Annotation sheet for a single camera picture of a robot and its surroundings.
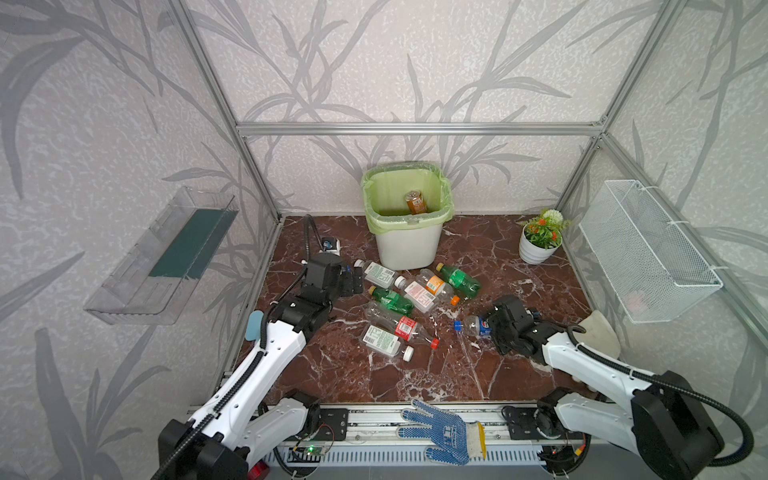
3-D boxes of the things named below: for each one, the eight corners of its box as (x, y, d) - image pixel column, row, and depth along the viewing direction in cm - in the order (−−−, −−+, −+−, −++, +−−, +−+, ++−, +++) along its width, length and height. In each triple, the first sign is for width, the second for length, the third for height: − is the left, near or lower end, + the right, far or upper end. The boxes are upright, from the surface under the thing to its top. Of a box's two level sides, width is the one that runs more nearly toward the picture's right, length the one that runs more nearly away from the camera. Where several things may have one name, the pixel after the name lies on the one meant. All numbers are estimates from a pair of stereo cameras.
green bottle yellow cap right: (464, 305, 97) (467, 297, 93) (433, 273, 106) (435, 265, 101) (480, 294, 100) (483, 285, 96) (448, 263, 108) (450, 255, 104)
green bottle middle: (367, 295, 98) (366, 292, 96) (375, 284, 101) (374, 281, 99) (409, 318, 93) (410, 314, 91) (416, 305, 96) (417, 302, 94)
